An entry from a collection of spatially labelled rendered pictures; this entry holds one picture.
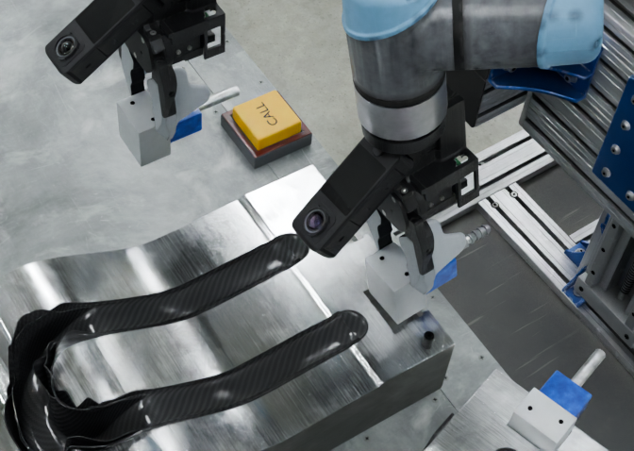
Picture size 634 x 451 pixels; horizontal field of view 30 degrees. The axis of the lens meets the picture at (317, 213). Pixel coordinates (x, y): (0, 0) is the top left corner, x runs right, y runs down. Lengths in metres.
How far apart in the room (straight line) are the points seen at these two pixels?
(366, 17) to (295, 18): 1.85
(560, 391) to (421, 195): 0.27
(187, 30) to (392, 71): 0.28
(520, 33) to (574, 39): 0.04
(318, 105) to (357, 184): 1.55
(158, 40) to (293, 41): 1.56
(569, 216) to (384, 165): 1.20
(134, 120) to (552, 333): 1.01
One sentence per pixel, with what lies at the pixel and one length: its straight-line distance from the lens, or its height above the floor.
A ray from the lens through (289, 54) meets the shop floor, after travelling 2.64.
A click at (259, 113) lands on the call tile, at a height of 0.84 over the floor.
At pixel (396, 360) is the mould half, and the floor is 0.89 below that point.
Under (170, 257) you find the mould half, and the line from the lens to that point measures 1.21.
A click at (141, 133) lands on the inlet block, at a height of 0.96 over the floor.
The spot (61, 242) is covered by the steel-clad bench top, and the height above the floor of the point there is 0.80.
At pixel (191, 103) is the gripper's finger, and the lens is 1.20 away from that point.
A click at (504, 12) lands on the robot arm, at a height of 1.28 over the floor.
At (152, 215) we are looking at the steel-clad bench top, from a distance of 1.35.
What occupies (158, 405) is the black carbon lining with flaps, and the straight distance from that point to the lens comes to 1.09.
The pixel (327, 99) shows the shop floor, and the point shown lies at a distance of 2.56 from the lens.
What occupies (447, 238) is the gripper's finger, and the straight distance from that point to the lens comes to 1.09.
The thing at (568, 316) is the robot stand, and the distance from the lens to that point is 2.05.
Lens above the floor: 1.87
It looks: 53 degrees down
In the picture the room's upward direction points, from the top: 6 degrees clockwise
